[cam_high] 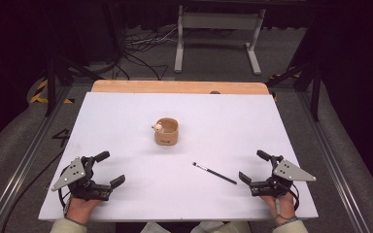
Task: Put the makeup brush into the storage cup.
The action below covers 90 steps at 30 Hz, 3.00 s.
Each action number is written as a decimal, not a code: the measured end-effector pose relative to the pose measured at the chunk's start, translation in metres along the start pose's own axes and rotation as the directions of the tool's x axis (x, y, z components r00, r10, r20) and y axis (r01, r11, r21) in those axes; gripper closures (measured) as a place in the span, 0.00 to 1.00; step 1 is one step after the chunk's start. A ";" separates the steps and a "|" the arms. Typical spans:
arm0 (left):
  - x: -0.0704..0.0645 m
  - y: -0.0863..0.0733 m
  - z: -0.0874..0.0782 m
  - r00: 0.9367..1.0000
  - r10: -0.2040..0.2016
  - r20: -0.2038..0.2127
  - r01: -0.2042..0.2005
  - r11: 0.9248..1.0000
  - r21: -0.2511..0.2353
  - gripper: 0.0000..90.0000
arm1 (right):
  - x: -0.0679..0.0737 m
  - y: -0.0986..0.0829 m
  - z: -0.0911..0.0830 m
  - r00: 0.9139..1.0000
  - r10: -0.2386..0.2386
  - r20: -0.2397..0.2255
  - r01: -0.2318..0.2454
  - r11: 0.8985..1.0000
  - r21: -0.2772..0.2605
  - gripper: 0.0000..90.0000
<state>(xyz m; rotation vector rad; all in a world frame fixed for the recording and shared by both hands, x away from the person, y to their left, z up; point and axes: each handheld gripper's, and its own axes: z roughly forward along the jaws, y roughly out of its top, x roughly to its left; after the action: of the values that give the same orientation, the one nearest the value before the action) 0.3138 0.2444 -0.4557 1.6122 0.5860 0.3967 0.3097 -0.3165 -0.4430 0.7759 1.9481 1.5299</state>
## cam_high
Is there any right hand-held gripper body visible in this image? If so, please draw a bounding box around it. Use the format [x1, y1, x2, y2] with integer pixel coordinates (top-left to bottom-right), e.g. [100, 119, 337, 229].
[249, 154, 318, 198]

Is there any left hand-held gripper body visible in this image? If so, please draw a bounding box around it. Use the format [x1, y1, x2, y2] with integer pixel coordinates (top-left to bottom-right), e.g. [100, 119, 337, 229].
[51, 155, 113, 202]

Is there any person's left hand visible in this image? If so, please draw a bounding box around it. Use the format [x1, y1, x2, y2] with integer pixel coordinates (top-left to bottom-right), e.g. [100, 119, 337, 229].
[65, 196, 104, 225]

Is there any person's right hand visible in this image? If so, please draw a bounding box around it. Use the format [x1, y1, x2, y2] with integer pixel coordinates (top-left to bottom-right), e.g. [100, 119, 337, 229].
[259, 191, 297, 226]

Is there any black makeup brush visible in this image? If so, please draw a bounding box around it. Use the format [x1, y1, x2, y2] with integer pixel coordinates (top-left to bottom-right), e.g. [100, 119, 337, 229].
[191, 161, 238, 185]

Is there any person's lap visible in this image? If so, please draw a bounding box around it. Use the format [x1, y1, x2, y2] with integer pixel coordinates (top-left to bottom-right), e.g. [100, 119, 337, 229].
[140, 220, 253, 233]

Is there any white table cover sheet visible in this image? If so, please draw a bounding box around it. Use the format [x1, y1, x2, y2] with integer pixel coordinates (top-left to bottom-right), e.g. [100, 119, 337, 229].
[38, 91, 320, 223]

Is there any wooden cup with bear figure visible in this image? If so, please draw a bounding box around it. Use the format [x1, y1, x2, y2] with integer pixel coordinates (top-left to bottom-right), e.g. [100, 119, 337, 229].
[151, 116, 180, 147]

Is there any black metal stand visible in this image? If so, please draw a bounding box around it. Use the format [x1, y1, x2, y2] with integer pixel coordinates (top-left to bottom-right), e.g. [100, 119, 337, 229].
[44, 53, 105, 118]
[264, 60, 322, 123]

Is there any yellow black floor tape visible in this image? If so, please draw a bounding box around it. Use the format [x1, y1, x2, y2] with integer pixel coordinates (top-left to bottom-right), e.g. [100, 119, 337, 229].
[28, 79, 76, 105]

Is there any wooden table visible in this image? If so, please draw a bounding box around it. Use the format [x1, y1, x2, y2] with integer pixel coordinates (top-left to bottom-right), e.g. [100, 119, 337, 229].
[90, 80, 270, 96]

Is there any white metal stand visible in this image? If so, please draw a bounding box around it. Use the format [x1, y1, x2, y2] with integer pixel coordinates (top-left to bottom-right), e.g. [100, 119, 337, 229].
[173, 5, 267, 77]

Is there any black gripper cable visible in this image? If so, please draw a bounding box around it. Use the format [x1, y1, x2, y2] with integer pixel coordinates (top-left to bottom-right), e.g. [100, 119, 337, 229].
[0, 150, 66, 233]
[284, 182, 301, 212]

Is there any aluminium floor rail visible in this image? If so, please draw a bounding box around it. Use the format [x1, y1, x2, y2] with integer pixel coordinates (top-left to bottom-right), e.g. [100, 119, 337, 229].
[0, 83, 74, 233]
[294, 90, 373, 233]

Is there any bundle of floor cables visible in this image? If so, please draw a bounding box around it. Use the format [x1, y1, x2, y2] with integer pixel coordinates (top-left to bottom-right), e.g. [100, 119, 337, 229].
[115, 25, 180, 82]

